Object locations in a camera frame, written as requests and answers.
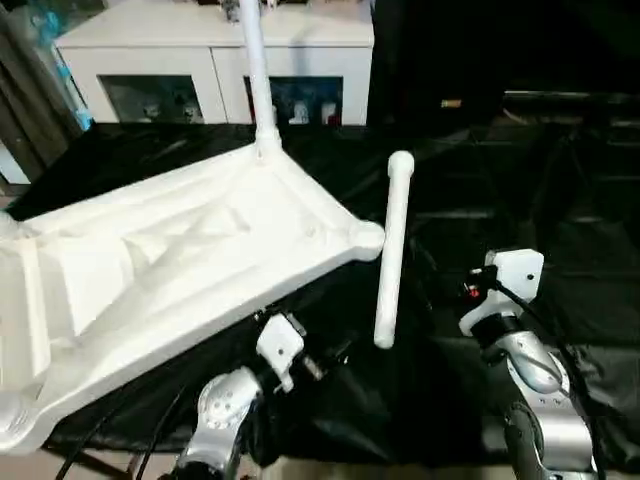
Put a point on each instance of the small orange label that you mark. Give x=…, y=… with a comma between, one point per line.
x=451, y=103

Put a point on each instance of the grey curtain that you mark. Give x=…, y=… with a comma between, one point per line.
x=30, y=100

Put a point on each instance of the white plastic table leg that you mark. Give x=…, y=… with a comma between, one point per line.
x=258, y=80
x=393, y=250

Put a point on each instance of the white plastic table top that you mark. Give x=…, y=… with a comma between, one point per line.
x=150, y=260

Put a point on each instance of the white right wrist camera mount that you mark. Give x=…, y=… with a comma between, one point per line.
x=510, y=275

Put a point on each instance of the teal plastic object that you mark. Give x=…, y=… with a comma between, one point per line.
x=72, y=80

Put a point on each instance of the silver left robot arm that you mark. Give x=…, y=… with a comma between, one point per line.
x=225, y=410

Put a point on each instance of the white glass-door cabinet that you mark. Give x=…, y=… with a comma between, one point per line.
x=180, y=50

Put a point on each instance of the black table mat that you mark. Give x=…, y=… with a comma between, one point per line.
x=540, y=200

